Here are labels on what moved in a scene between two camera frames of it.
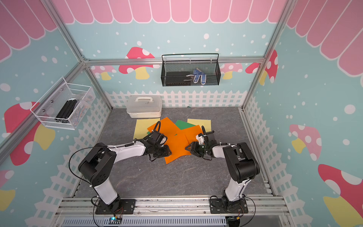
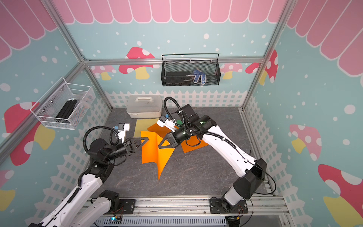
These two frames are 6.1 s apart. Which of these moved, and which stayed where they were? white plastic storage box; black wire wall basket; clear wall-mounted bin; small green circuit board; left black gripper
Moved: left black gripper
Stayed: black wire wall basket; white plastic storage box; small green circuit board; clear wall-mounted bin
